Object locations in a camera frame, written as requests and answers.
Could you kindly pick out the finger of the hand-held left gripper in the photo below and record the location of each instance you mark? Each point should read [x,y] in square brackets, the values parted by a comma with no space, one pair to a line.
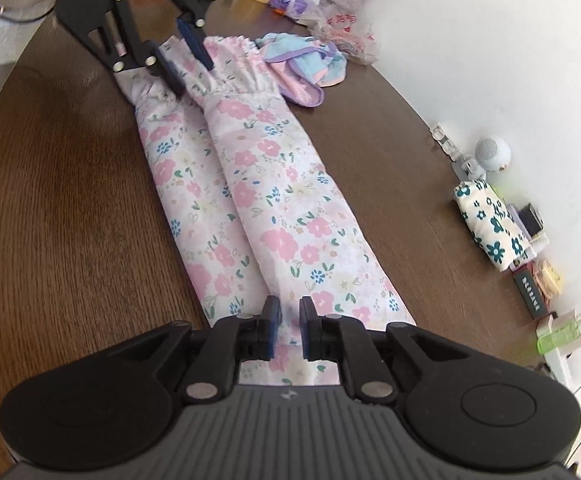
[194,40]
[169,75]

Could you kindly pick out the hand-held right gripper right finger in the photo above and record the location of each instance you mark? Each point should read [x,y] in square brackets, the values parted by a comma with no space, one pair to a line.
[307,330]

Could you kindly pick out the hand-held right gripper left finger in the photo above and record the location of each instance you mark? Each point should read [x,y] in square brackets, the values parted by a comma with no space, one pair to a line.
[271,330]

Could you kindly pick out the pink floral dress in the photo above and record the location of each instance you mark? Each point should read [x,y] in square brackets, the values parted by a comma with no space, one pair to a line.
[260,200]

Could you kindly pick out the purple packet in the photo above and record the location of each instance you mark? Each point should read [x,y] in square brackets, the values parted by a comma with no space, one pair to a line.
[293,4]

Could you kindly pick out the pastel blue pink cloth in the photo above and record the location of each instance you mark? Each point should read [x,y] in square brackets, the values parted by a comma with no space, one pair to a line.
[300,67]

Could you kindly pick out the clear red-printed plastic bag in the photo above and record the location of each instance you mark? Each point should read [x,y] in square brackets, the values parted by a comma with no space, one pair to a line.
[348,32]

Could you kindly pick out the folded cream teal-flower cloth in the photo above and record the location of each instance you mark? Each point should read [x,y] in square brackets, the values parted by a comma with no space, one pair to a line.
[490,225]

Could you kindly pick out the black sign box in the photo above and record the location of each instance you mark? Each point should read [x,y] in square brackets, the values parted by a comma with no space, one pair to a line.
[530,294]

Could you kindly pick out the white plastic clip holder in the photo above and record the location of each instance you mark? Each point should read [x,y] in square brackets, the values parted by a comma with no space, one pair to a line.
[444,141]

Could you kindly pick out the small white bottle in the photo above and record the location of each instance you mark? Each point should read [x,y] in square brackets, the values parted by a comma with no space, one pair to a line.
[539,241]

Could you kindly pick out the small black box device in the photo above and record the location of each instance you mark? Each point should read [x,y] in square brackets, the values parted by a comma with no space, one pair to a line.
[531,217]

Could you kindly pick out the white robot speaker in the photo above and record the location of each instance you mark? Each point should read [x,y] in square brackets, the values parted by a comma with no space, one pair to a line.
[490,155]

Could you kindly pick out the white power strip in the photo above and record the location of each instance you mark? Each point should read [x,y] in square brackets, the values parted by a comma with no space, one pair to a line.
[563,370]

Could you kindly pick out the white charger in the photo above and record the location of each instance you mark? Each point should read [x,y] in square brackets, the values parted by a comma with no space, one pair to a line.
[568,322]

